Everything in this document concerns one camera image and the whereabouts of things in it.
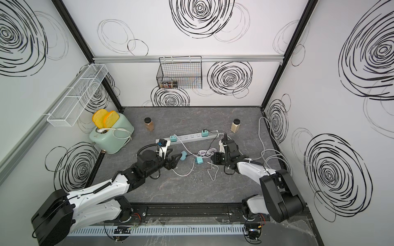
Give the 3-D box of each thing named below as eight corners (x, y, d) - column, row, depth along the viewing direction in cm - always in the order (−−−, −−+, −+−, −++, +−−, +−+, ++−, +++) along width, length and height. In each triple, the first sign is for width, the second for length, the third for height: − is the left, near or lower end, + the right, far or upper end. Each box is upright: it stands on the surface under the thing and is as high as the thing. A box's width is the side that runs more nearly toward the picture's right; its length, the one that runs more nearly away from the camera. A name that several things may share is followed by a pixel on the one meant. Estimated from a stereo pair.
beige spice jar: (229, 130, 108) (232, 122, 101) (234, 126, 111) (236, 117, 103) (235, 134, 106) (237, 125, 99) (239, 129, 109) (242, 121, 101)
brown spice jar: (147, 131, 108) (143, 122, 100) (148, 125, 111) (145, 117, 103) (153, 131, 108) (150, 122, 100) (154, 125, 111) (151, 117, 103)
